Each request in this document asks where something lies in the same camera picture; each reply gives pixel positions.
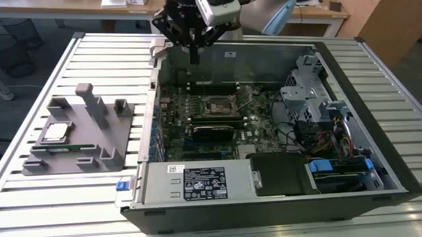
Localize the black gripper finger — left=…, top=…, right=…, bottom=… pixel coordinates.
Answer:
left=151, top=9, right=197, bottom=65
left=195, top=21, right=234, bottom=65

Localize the metal socket cover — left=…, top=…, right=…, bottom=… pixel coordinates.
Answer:
left=233, top=85, right=262, bottom=111

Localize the silver CPU green edge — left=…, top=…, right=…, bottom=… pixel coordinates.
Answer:
left=44, top=123, right=72, bottom=143

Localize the CPU socket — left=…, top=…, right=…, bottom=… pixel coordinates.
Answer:
left=203, top=95, right=243, bottom=119

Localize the black RAM slot bank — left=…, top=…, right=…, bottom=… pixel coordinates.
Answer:
left=190, top=115, right=249, bottom=128
left=186, top=80, right=241, bottom=96

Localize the white cardboard box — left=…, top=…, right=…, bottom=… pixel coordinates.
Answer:
left=100, top=0, right=127, bottom=9

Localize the black graphics card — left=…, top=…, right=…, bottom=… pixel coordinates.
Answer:
left=193, top=125, right=235, bottom=143

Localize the green motherboard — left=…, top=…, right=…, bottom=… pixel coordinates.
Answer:
left=158, top=85, right=298, bottom=162

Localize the silver metal drive cage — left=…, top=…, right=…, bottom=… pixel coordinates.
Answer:
left=279, top=54, right=330, bottom=124

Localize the silver finned heatsink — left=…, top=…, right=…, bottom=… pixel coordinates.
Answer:
left=238, top=145, right=257, bottom=158

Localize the grey plastic parts rack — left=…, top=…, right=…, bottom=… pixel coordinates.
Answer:
left=22, top=83, right=136, bottom=176

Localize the green RAM stick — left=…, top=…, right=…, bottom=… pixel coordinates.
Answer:
left=32, top=144, right=95, bottom=152

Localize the grey power supply unit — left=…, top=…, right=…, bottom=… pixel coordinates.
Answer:
left=131, top=159, right=265, bottom=205

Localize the grey metal table leg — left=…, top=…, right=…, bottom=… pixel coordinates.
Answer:
left=0, top=74, right=16, bottom=101

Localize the blue disk carrier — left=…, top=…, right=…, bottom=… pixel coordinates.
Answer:
left=309, top=158, right=375, bottom=193

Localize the wooden cabinet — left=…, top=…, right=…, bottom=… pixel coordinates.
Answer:
left=335, top=0, right=422, bottom=71

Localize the black PC case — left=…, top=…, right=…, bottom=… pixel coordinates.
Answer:
left=114, top=37, right=422, bottom=235

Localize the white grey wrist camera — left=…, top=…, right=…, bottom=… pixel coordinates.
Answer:
left=197, top=0, right=242, bottom=27

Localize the wooden desk white frame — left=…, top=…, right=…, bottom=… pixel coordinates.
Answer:
left=283, top=0, right=351, bottom=38
left=0, top=0, right=166, bottom=34

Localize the black power cable bundle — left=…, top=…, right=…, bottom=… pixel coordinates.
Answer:
left=273, top=93, right=321, bottom=153

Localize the black wire mesh bin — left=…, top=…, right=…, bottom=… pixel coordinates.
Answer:
left=0, top=33, right=38, bottom=79
left=0, top=18, right=44, bottom=49

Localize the orange yellow wire bundle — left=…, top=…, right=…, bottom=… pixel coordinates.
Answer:
left=309, top=130, right=357, bottom=158

